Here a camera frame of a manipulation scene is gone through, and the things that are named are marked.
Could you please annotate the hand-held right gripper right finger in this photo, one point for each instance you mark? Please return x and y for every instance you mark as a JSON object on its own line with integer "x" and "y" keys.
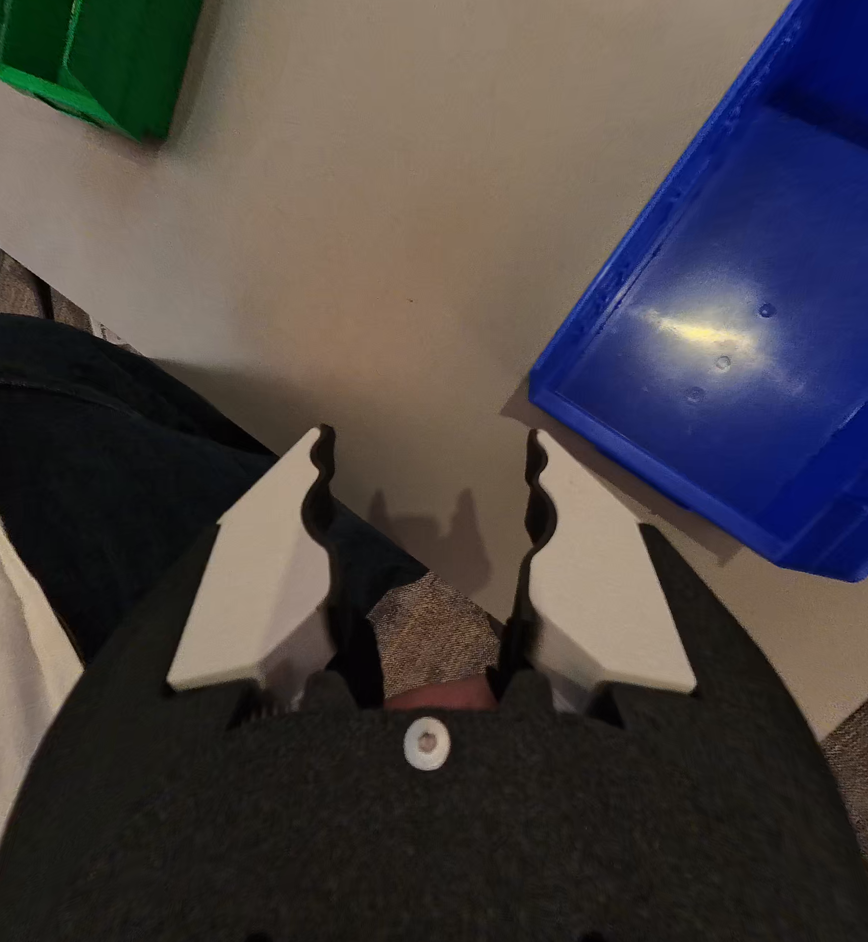
{"x": 596, "y": 589}

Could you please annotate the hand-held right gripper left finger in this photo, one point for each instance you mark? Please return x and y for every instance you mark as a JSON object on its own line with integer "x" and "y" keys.
{"x": 257, "y": 589}

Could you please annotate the blue plastic bin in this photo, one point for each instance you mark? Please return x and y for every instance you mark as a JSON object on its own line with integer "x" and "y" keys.
{"x": 743, "y": 331}

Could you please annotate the green plastic bin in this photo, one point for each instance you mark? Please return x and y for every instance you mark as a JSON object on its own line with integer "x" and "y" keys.
{"x": 88, "y": 59}

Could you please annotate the grey desk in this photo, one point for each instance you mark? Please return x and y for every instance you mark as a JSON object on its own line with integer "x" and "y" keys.
{"x": 375, "y": 257}

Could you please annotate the person's dark pants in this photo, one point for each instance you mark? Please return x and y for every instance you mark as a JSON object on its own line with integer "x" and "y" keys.
{"x": 110, "y": 456}

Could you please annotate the person's white shirt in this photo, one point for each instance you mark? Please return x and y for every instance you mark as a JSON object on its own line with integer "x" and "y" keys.
{"x": 0, "y": 625}

